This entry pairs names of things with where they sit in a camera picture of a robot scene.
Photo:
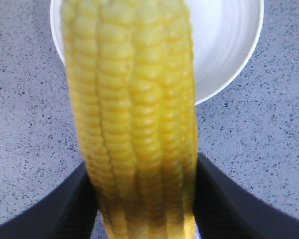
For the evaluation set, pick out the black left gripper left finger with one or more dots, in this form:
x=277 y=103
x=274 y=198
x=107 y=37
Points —
x=68 y=212

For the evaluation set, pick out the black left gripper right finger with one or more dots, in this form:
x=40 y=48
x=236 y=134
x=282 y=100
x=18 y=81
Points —
x=224 y=210

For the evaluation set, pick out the orange-yellow corn cob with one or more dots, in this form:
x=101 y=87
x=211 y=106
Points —
x=142 y=165

